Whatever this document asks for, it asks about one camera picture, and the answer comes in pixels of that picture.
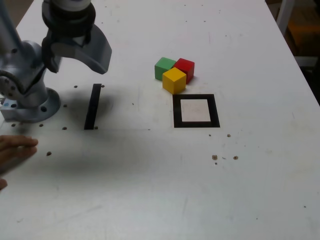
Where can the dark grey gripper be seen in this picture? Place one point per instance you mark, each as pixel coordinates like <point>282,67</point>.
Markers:
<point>70,33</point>

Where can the green cube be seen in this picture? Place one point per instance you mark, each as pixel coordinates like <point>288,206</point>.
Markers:
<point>162,67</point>

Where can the yellow cube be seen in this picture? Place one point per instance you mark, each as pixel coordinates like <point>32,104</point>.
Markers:
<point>173,81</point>

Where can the red cube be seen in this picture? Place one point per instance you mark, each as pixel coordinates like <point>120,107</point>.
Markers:
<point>186,66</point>

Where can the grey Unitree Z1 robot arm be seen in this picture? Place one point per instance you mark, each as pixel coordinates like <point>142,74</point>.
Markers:
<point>25,75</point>

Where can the black tape square outline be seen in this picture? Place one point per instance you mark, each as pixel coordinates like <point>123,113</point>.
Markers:
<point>177,112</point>

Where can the person's hand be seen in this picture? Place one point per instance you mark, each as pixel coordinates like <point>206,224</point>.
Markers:
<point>12,150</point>

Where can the black tape strip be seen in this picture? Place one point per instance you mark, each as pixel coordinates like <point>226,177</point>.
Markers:
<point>92,107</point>

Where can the brown cardboard box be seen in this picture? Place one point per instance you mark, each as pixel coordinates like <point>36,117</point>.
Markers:
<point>305,37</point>

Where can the white shelf board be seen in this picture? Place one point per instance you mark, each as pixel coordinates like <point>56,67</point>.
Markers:
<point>310,61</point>

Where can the white metal frame bar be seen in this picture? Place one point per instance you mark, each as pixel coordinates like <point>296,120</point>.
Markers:
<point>285,10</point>

